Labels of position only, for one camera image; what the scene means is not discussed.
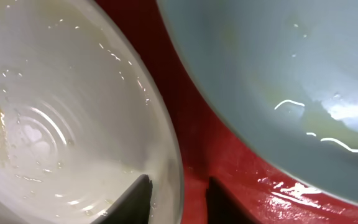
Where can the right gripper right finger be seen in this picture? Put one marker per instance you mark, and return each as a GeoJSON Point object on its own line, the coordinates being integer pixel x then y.
{"type": "Point", "coordinates": [223, 207]}

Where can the light blue plate top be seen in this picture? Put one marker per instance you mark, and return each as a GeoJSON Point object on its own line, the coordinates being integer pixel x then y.
{"type": "Point", "coordinates": [281, 75]}

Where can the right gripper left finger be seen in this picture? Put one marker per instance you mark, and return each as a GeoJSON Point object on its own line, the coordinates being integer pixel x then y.
{"type": "Point", "coordinates": [132, 207]}

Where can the white cream plate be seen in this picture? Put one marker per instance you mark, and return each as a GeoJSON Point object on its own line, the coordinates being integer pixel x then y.
{"type": "Point", "coordinates": [81, 118]}

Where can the red plastic tray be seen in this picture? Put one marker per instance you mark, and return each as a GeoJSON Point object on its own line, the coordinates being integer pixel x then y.
{"type": "Point", "coordinates": [208, 147]}

